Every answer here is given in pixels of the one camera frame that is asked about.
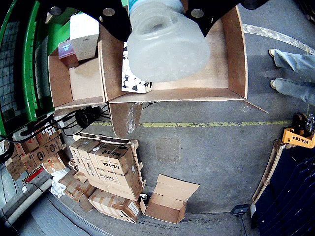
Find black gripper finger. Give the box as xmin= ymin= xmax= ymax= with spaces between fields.
xmin=181 ymin=0 xmax=269 ymax=38
xmin=36 ymin=0 xmax=133 ymax=42

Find white bottle teal label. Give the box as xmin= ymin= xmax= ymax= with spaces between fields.
xmin=126 ymin=0 xmax=212 ymax=84

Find brown cardboard box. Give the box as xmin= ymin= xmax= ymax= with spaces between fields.
xmin=48 ymin=40 xmax=109 ymax=111

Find cardboard box with rounded flaps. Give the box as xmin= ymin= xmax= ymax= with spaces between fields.
xmin=97 ymin=4 xmax=270 ymax=138

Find plain stacked cardboard box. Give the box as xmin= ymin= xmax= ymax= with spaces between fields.
xmin=68 ymin=137 xmax=101 ymax=179

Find small logo cardboard box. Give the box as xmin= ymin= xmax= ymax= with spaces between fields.
xmin=45 ymin=137 xmax=65 ymax=158
xmin=23 ymin=127 xmax=50 ymax=153
xmin=42 ymin=157 xmax=66 ymax=175
xmin=31 ymin=145 xmax=51 ymax=167

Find large printed cardboard box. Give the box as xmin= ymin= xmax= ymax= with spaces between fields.
xmin=88 ymin=143 xmax=144 ymax=202

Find taped cardboard box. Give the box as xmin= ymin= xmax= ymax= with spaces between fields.
xmin=58 ymin=169 xmax=96 ymax=213
xmin=87 ymin=188 xmax=141 ymax=224

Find open empty cardboard box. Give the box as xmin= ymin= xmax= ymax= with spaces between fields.
xmin=139 ymin=173 xmax=201 ymax=225

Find pale grey white carton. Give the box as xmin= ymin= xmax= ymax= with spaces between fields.
xmin=69 ymin=13 xmax=101 ymax=61

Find red carton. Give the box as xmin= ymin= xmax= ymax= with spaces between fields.
xmin=58 ymin=40 xmax=80 ymax=70

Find cow-print hand cream carton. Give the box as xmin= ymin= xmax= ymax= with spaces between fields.
xmin=121 ymin=41 xmax=154 ymax=94

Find green metal shelf unit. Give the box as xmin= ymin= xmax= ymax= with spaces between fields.
xmin=0 ymin=0 xmax=72 ymax=138

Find person in blue jeans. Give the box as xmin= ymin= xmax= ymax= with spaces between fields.
xmin=268 ymin=48 xmax=315 ymax=107

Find orange pallet jack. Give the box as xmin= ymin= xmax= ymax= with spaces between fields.
xmin=282 ymin=112 xmax=315 ymax=149

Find wooden pallet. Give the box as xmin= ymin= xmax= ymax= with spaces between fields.
xmin=251 ymin=139 xmax=290 ymax=205

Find white plastic bag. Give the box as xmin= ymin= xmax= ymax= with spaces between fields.
xmin=50 ymin=168 xmax=69 ymax=198

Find black floor stand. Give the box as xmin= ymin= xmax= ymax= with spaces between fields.
xmin=230 ymin=203 xmax=250 ymax=236

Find dark blue stacked crates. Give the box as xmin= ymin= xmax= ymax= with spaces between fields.
xmin=253 ymin=145 xmax=315 ymax=236

